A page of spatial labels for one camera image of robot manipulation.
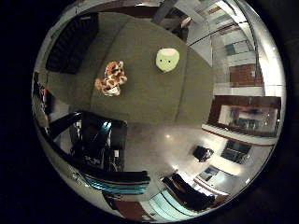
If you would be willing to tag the dark wall monitor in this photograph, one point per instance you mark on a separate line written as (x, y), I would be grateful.
(235, 151)

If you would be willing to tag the green round plush toy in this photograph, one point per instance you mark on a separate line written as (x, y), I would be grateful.
(167, 59)

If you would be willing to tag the brown spotted giraffe plush toy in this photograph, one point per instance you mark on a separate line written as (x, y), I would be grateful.
(112, 79)

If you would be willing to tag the black sofa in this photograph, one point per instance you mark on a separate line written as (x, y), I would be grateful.
(190, 194)

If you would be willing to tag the wood framed window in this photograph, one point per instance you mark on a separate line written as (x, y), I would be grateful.
(246, 116)

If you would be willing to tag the black mesh basket container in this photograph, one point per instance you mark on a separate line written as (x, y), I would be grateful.
(73, 43)

